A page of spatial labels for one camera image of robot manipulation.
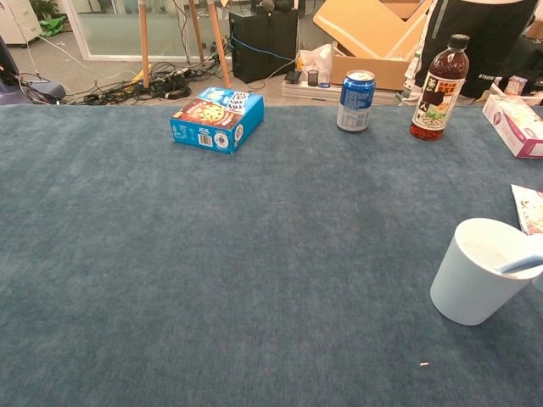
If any blue soda can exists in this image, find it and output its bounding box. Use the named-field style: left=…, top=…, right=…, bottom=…
left=336, top=70, right=377, bottom=133

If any dark blue machine base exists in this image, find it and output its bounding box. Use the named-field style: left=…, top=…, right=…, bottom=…
left=0, top=36, right=67, bottom=106

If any white storage basket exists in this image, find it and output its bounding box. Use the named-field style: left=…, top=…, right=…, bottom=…
left=487, top=82, right=543, bottom=107

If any blue network cable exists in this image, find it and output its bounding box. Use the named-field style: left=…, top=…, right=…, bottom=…
left=231, top=36, right=298, bottom=59

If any wooden easel leg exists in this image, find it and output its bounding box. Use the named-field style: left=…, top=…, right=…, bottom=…
left=138, top=0, right=152, bottom=89
left=205, top=0, right=232, bottom=89
left=188, top=0, right=205, bottom=64

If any blue cookie box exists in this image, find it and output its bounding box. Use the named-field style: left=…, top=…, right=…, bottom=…
left=169, top=86, right=265, bottom=155

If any standing person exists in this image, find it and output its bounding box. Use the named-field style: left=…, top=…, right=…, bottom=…
left=396, top=0, right=540, bottom=105

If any open cardboard box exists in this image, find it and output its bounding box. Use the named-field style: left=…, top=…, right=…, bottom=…
left=312, top=0, right=434, bottom=91

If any small pink box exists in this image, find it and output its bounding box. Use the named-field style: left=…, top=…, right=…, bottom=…
left=504, top=75, right=529, bottom=97

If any white framed glass partition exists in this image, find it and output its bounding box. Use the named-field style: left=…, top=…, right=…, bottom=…
left=63, top=0, right=232, bottom=61

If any dark tea bottle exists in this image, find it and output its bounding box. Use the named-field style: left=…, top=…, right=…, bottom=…
left=409, top=33, right=471, bottom=142

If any black fabric bag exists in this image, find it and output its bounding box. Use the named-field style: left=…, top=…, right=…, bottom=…
left=507, top=34, right=543, bottom=84

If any white floral toothpaste tube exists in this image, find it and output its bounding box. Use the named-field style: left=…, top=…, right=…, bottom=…
left=510, top=184, right=543, bottom=237

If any white metal floor frame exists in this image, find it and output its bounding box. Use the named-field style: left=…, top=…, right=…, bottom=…
left=281, top=78, right=404, bottom=106

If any white cabinet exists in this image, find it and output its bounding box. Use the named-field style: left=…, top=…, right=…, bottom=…
left=0, top=0, right=43, bottom=46

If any light blue plastic mug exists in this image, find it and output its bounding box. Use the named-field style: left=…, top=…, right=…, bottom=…
left=429, top=217, right=543, bottom=326

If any white plastic bag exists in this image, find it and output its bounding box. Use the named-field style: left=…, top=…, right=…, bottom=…
left=296, top=43, right=334, bottom=85

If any pink and white box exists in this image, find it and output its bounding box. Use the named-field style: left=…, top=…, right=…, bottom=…
left=482, top=93, right=543, bottom=159

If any light blue toothbrush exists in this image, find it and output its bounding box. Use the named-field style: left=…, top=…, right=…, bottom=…
left=495, top=254, right=543, bottom=275

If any blue table mat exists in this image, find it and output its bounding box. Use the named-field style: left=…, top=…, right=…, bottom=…
left=0, top=104, right=543, bottom=407

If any green bag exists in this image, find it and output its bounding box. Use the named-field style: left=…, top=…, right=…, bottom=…
left=38, top=15, right=68, bottom=38

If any black cable bundle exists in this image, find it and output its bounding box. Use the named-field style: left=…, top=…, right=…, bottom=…
left=70, top=59, right=232, bottom=106

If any black computer tower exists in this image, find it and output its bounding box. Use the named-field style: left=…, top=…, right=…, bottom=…
left=228, top=8, right=299, bottom=85

